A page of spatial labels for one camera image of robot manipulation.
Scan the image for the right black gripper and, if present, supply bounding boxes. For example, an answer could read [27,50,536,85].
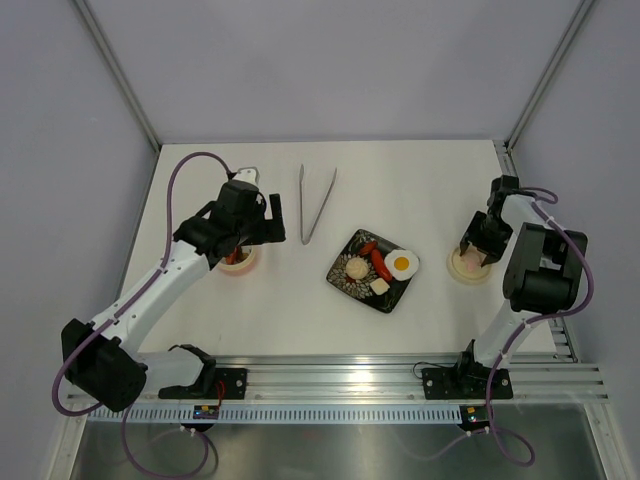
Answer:
[459,210,513,266]

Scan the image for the cream lunch box lid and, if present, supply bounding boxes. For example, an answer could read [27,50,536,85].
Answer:
[446,245,492,286]

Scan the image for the metal tongs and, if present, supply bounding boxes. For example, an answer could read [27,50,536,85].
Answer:
[297,164,339,246]

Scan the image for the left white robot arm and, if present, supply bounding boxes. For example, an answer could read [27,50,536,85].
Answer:
[52,168,286,412]

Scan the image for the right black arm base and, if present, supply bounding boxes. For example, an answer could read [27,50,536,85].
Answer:
[413,362,514,401]

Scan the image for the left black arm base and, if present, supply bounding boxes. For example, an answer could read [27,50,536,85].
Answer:
[158,367,248,400]

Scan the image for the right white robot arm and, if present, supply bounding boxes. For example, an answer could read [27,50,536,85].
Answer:
[447,175,593,396]

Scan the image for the cream pink lunch box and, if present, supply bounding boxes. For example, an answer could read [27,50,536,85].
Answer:
[216,246,260,276]

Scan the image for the fried egg toy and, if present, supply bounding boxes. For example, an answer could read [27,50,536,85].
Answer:
[384,249,420,281]

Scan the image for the red sausage toy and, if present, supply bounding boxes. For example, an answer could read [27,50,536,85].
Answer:
[370,248,393,283]

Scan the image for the small red shrimp toy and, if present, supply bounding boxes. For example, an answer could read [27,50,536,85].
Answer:
[359,241,377,255]

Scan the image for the cream tofu block toy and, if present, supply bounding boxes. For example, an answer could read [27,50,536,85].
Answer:
[369,278,390,296]

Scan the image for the white steamed bun toy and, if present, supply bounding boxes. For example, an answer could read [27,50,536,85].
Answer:
[345,256,370,280]

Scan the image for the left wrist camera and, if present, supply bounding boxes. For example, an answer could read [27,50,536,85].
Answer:
[232,167,260,186]

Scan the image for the right aluminium frame post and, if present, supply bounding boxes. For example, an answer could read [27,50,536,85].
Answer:
[504,0,599,155]

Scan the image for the aluminium frame post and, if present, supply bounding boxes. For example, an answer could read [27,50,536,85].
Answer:
[69,0,162,155]
[504,0,599,155]

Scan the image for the left aluminium frame post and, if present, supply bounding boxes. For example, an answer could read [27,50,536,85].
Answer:
[69,0,162,155]

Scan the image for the white slotted cable duct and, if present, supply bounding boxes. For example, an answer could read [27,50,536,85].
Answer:
[89,403,462,425]

